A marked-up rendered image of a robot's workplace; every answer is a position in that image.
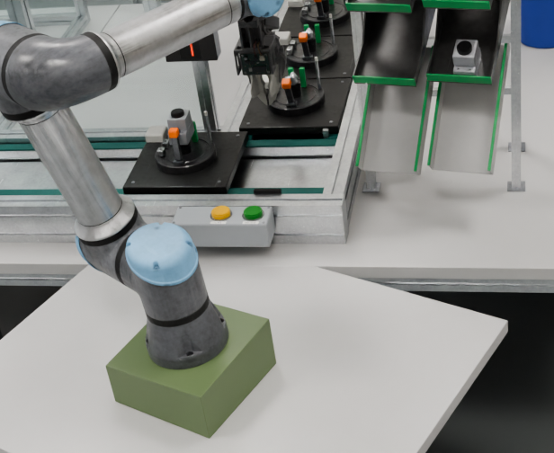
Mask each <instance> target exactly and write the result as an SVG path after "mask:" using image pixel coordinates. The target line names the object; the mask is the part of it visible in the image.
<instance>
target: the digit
mask: <svg viewBox="0 0 554 453"><path fill-rule="evenodd" d="M179 50H180V55H181V59H201V51H200V45H199V41H198V40H197V41H195V42H194V43H192V44H190V45H188V46H186V47H184V48H182V49H179Z"/></svg>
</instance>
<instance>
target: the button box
mask: <svg viewBox="0 0 554 453"><path fill-rule="evenodd" d="M214 208H216V207H178V209H177V211H176V213H175V215H174V218H173V221H172V224H175V225H178V226H179V227H181V228H183V229H184V230H185V231H186V232H187V233H188V234H189V235H190V237H191V239H192V242H193V243H194V245H195V246H196V247H270V245H271V242H272V239H273V234H274V231H275V224H274V217H273V207H260V208H262V211H263V214H262V216H260V217H259V218H257V219H246V218H245V217H244V210H245V209H246V208H247V207H229V209H230V215H229V217H227V218H224V219H215V218H213V217H212V215H211V211H212V210H213V209H214Z"/></svg>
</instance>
